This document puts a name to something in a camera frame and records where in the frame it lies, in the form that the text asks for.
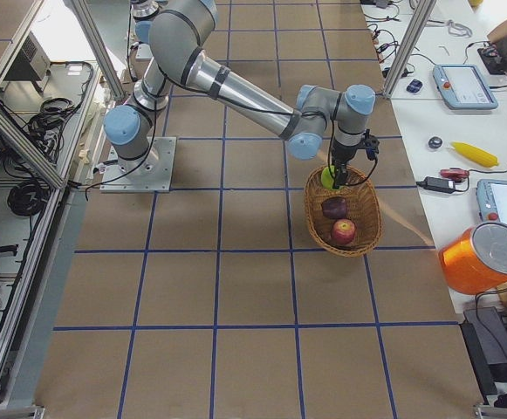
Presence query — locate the red yellow-streaked apple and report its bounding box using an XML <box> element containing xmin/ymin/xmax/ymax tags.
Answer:
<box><xmin>331</xmin><ymin>218</ymin><xmax>356</xmax><ymax>245</ymax></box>

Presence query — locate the dark blue checked pouch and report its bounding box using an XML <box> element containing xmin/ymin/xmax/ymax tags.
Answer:
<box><xmin>406</xmin><ymin>79</ymin><xmax>423</xmax><ymax>94</ymax></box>

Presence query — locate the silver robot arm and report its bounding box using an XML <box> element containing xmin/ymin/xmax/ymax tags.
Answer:
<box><xmin>104</xmin><ymin>1</ymin><xmax>379</xmax><ymax>189</ymax></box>

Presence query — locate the lower teach pendant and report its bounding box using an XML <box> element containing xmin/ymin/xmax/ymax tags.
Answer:
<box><xmin>476</xmin><ymin>179</ymin><xmax>507</xmax><ymax>224</ymax></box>

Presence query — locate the red black tool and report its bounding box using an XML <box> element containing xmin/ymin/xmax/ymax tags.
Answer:
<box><xmin>439</xmin><ymin>168</ymin><xmax>469</xmax><ymax>183</ymax></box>

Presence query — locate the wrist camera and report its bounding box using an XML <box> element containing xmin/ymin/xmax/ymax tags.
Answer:
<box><xmin>362</xmin><ymin>128</ymin><xmax>380</xmax><ymax>161</ymax></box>

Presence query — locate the dark red apple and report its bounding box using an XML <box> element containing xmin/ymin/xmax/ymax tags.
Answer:
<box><xmin>321</xmin><ymin>196</ymin><xmax>347</xmax><ymax>219</ymax></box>

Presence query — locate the black box device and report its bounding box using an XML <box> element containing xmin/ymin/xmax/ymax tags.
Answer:
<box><xmin>460</xmin><ymin>307</ymin><xmax>507</xmax><ymax>404</ymax></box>

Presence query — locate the small round grey object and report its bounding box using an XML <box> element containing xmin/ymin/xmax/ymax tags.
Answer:
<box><xmin>428</xmin><ymin>136</ymin><xmax>443</xmax><ymax>151</ymax></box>

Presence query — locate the aluminium frame post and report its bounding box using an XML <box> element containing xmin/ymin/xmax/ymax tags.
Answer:
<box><xmin>382</xmin><ymin>0</ymin><xmax>436</xmax><ymax>99</ymax></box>

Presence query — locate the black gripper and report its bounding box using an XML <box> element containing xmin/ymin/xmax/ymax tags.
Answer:
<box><xmin>330</xmin><ymin>141</ymin><xmax>360</xmax><ymax>189</ymax></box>

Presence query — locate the orange round container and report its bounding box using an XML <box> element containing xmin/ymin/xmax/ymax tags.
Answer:
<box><xmin>438</xmin><ymin>222</ymin><xmax>507</xmax><ymax>295</ymax></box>

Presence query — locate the yellow toy corn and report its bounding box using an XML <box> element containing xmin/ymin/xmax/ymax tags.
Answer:
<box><xmin>450</xmin><ymin>141</ymin><xmax>499</xmax><ymax>168</ymax></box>

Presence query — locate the aluminium side rack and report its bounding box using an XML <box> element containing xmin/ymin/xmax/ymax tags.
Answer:
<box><xmin>0</xmin><ymin>1</ymin><xmax>102</xmax><ymax>417</ymax></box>

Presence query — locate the black cable bundle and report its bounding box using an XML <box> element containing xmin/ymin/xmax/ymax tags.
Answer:
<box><xmin>19</xmin><ymin>98</ymin><xmax>84</xmax><ymax>152</ymax></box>

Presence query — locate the brown wicker basket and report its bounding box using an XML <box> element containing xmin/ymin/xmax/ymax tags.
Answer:
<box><xmin>304</xmin><ymin>166</ymin><xmax>382</xmax><ymax>258</ymax></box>

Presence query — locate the teach pendant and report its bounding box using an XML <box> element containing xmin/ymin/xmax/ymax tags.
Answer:
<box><xmin>432</xmin><ymin>65</ymin><xmax>498</xmax><ymax>110</ymax></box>
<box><xmin>476</xmin><ymin>179</ymin><xmax>507</xmax><ymax>224</ymax></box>

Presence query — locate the upper teach pendant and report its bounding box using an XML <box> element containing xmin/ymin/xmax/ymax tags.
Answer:
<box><xmin>432</xmin><ymin>65</ymin><xmax>498</xmax><ymax>110</ymax></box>

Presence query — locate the green apple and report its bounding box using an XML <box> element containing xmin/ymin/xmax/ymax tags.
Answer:
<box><xmin>320</xmin><ymin>165</ymin><xmax>335</xmax><ymax>190</ymax></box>

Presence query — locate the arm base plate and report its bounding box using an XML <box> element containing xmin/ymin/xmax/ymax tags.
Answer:
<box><xmin>135</xmin><ymin>43</ymin><xmax>153</xmax><ymax>60</ymax></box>
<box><xmin>99</xmin><ymin>136</ymin><xmax>177</xmax><ymax>193</ymax></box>

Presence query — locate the black power adapter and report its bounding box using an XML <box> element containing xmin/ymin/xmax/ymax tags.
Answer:
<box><xmin>416</xmin><ymin>176</ymin><xmax>468</xmax><ymax>194</ymax></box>

